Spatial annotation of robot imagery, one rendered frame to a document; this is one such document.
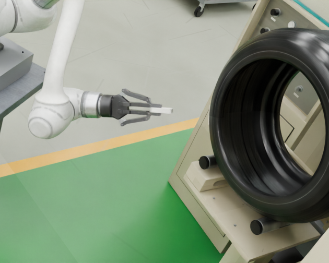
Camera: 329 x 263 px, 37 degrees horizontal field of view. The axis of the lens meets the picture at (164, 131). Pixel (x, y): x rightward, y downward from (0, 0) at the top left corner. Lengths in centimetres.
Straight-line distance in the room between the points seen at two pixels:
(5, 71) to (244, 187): 104
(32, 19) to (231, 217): 106
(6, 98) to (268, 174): 103
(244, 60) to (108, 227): 135
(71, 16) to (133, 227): 134
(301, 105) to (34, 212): 135
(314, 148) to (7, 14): 122
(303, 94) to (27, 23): 119
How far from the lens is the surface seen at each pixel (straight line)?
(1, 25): 198
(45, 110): 149
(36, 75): 220
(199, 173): 164
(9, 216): 245
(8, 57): 210
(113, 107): 164
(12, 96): 204
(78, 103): 164
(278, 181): 171
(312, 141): 178
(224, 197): 170
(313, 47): 134
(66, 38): 153
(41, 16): 200
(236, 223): 163
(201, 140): 265
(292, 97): 229
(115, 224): 256
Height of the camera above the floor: 182
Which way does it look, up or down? 34 degrees down
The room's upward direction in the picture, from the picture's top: 25 degrees clockwise
